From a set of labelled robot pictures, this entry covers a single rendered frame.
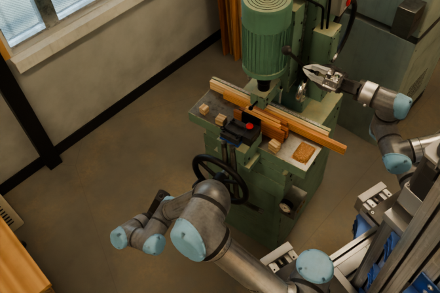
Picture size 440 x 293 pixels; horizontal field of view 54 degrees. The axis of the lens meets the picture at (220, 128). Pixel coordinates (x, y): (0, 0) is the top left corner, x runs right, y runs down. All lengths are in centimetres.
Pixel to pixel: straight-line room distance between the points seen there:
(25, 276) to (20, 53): 119
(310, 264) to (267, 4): 85
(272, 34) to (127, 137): 182
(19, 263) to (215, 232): 121
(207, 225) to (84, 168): 194
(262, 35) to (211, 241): 72
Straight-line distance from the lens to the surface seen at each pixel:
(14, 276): 220
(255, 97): 180
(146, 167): 293
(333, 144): 183
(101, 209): 284
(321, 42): 176
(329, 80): 145
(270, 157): 184
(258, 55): 160
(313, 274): 142
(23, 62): 261
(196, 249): 119
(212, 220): 121
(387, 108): 142
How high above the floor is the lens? 236
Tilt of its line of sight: 50 degrees down
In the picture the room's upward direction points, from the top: 4 degrees counter-clockwise
